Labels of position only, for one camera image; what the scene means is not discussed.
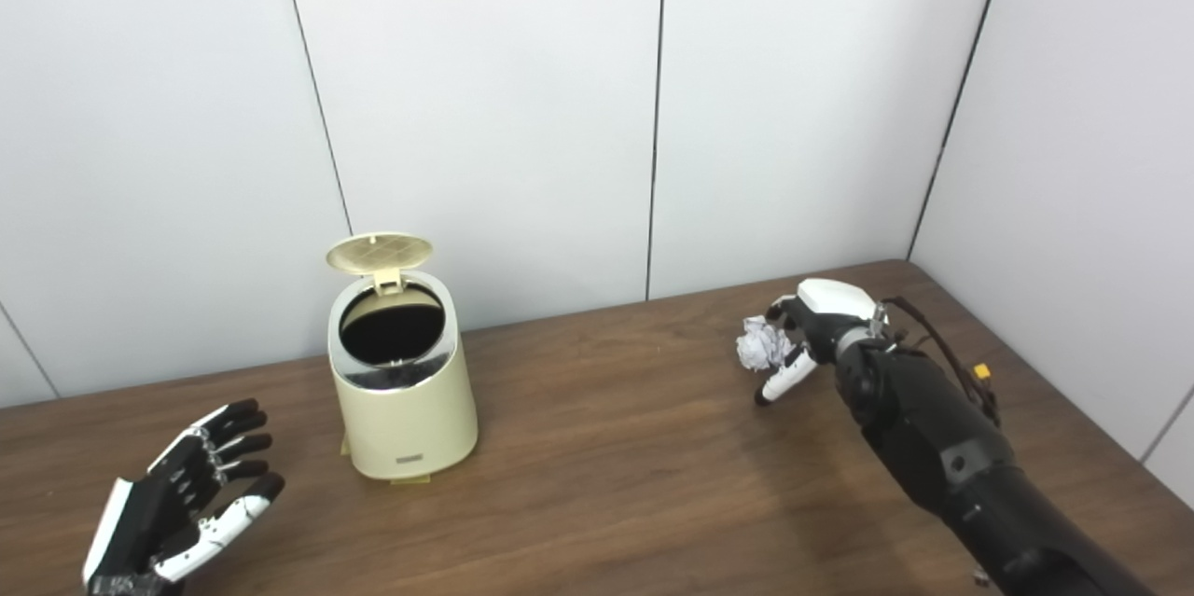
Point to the white and black right hand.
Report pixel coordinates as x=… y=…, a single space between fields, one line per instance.
x=830 y=307

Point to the white and black left hand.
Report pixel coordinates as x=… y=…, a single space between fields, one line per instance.
x=149 y=512

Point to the white paper ball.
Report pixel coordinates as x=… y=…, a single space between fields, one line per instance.
x=760 y=346

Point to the cream-colored bin body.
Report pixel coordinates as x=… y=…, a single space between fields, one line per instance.
x=406 y=423

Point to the cream round bin lid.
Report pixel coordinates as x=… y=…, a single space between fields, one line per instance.
x=378 y=253

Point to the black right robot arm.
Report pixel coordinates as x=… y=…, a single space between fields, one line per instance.
x=933 y=437

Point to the yellow tape piece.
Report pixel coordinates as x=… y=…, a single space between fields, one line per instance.
x=410 y=479
x=345 y=445

